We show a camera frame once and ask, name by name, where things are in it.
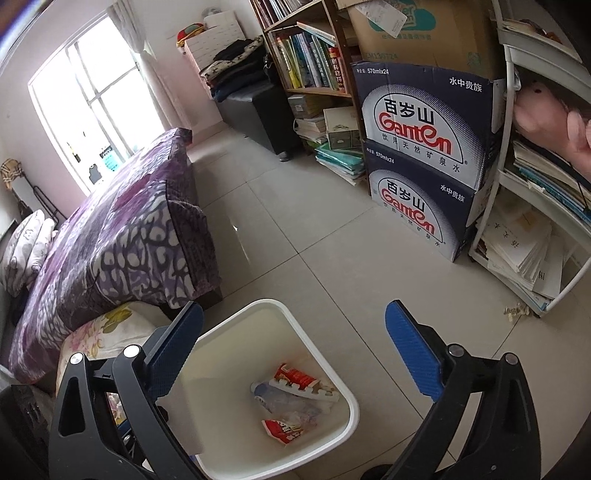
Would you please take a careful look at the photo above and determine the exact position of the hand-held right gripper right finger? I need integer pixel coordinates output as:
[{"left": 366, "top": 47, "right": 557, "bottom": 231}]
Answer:
[{"left": 383, "top": 300, "right": 542, "bottom": 480}]

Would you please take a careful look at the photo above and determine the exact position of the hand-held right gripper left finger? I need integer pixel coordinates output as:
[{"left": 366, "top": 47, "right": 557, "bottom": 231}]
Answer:
[{"left": 47, "top": 301, "right": 207, "bottom": 480}]

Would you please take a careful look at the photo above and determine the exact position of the white plastic bin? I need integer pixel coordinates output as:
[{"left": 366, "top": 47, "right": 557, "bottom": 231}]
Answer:
[{"left": 154, "top": 299, "right": 360, "bottom": 468}]

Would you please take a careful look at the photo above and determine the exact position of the clear plastic bottle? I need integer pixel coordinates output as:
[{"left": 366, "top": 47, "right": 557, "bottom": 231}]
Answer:
[{"left": 250, "top": 381, "right": 324, "bottom": 425}]

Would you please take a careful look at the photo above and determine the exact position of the red and white wrapper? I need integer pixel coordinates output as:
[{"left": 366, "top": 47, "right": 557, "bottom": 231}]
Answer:
[
  {"left": 262, "top": 418, "right": 305, "bottom": 446},
  {"left": 270, "top": 363, "right": 340, "bottom": 402}
]

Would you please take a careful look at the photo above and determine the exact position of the floral mattress cover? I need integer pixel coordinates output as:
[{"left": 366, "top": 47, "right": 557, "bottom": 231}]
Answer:
[{"left": 55, "top": 302, "right": 169, "bottom": 402}]

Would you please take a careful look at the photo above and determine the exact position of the purple patterned bed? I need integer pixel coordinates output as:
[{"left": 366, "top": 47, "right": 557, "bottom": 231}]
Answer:
[{"left": 8, "top": 128, "right": 222, "bottom": 384}]

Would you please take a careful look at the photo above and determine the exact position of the blue water carton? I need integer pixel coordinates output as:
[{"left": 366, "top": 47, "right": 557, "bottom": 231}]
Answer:
[
  {"left": 362, "top": 141, "right": 490, "bottom": 263},
  {"left": 350, "top": 61, "right": 506, "bottom": 190}
]

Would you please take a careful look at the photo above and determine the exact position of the stack of white papers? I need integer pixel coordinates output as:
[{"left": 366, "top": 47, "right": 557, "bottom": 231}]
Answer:
[{"left": 478, "top": 191, "right": 566, "bottom": 301}]

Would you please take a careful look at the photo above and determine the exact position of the floral pillow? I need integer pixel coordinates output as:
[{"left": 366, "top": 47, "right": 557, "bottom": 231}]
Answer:
[
  {"left": 2, "top": 210, "right": 47, "bottom": 282},
  {"left": 11, "top": 217, "right": 58, "bottom": 298}
]

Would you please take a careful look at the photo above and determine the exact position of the stack of teal books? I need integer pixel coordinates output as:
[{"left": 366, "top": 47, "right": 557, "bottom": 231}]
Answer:
[{"left": 314, "top": 143, "right": 369, "bottom": 186}]

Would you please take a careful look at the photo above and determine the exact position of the shelf row of books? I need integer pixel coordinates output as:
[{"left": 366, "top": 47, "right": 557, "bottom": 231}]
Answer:
[{"left": 505, "top": 138, "right": 591, "bottom": 217}]

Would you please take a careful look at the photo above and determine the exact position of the white drawer box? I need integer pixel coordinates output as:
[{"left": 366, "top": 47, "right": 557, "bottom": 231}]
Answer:
[{"left": 323, "top": 107, "right": 364, "bottom": 149}]

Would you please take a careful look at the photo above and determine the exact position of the stack of pale books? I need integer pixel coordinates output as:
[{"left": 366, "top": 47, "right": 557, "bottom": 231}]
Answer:
[{"left": 293, "top": 115, "right": 329, "bottom": 149}]

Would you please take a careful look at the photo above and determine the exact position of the coat rack with plaid cloth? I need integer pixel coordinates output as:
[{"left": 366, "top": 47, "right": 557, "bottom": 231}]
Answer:
[{"left": 0, "top": 158, "right": 65, "bottom": 227}]

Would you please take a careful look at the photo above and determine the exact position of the black storage bench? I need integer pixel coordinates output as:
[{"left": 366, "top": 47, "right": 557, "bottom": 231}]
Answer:
[{"left": 217, "top": 83, "right": 305, "bottom": 155}]

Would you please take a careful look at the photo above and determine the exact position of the pink plush toy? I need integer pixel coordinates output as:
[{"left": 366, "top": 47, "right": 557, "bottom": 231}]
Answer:
[{"left": 512, "top": 78, "right": 591, "bottom": 178}]

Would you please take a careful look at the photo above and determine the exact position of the grey storage box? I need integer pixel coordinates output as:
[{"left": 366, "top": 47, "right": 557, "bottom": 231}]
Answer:
[{"left": 287, "top": 95, "right": 333, "bottom": 119}]

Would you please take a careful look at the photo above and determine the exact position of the window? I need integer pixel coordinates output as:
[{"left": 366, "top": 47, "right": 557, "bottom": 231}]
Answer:
[{"left": 28, "top": 4, "right": 162, "bottom": 195}]

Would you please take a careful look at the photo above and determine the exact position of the wooden bookshelf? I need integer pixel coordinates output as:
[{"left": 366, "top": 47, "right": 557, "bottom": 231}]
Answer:
[{"left": 249, "top": 0, "right": 365, "bottom": 153}]

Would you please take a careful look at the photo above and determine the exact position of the pile of folded clothes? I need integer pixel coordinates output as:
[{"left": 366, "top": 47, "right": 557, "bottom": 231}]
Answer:
[{"left": 198, "top": 38, "right": 269, "bottom": 102}]

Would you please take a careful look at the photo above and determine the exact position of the white curtain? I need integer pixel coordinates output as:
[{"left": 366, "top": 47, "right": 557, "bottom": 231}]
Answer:
[{"left": 113, "top": 0, "right": 162, "bottom": 139}]

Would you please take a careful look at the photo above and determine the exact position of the white metal shelf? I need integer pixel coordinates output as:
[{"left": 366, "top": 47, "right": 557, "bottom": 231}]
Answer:
[{"left": 468, "top": 0, "right": 591, "bottom": 318}]

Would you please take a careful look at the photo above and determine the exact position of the brown cardboard box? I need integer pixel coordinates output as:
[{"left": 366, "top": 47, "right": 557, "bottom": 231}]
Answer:
[{"left": 344, "top": 0, "right": 504, "bottom": 75}]

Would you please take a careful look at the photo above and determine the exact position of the row of thick colourful books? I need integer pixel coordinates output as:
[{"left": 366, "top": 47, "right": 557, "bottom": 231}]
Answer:
[{"left": 270, "top": 23, "right": 347, "bottom": 90}]

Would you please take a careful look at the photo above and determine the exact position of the pink drawer cabinet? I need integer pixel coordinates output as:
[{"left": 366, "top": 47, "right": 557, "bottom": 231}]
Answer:
[{"left": 185, "top": 16, "right": 247, "bottom": 75}]

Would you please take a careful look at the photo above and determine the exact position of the red and yellow toy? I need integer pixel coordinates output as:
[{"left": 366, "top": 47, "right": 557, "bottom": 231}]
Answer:
[{"left": 175, "top": 25, "right": 206, "bottom": 47}]

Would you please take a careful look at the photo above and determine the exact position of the white storage box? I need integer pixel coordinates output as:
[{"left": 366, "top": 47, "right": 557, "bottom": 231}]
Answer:
[{"left": 203, "top": 8, "right": 242, "bottom": 31}]

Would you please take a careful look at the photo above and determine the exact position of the row of thin books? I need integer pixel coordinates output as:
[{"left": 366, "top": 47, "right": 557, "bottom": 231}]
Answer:
[{"left": 252, "top": 0, "right": 315, "bottom": 28}]

